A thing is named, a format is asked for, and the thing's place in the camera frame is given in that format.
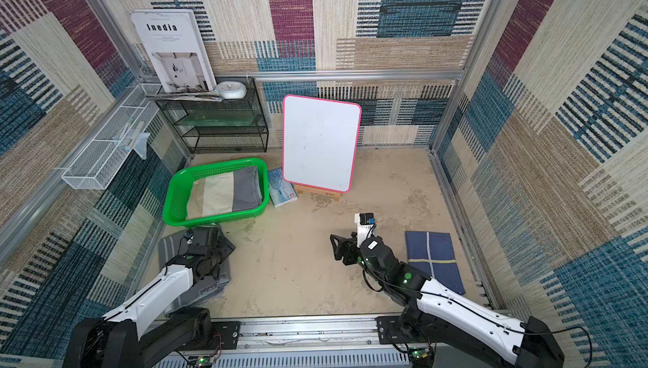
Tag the white wire wall basket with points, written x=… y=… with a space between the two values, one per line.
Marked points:
x=119 y=136

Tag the pink framed whiteboard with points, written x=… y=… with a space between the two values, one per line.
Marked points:
x=319 y=142

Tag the navy blue folded pillowcase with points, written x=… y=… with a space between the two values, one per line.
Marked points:
x=433 y=253

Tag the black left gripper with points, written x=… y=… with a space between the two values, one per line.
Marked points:
x=224 y=246

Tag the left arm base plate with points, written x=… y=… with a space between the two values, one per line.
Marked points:
x=224 y=335

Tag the grey striped folded pillowcase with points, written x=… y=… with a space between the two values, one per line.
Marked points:
x=211 y=286

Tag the wooden whiteboard easel stand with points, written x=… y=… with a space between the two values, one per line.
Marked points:
x=300 y=189

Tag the beige cream pillowcase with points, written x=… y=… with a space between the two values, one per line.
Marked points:
x=211 y=196

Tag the magazines on shelf top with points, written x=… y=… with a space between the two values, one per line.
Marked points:
x=186 y=96

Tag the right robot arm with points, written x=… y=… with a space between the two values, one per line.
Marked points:
x=433 y=313

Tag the green plastic basket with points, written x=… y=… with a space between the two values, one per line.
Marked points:
x=180 y=186

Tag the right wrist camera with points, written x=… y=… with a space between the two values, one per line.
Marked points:
x=365 y=226

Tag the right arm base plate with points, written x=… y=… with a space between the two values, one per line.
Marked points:
x=390 y=331

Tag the blue paperback book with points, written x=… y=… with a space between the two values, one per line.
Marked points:
x=281 y=191

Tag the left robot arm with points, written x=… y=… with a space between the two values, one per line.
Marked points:
x=137 y=333

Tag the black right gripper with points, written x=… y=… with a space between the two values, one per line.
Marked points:
x=352 y=249

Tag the black wire shelf rack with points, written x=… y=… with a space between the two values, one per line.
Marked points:
x=230 y=126

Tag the white Inedia poster board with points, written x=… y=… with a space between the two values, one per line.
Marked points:
x=174 y=45

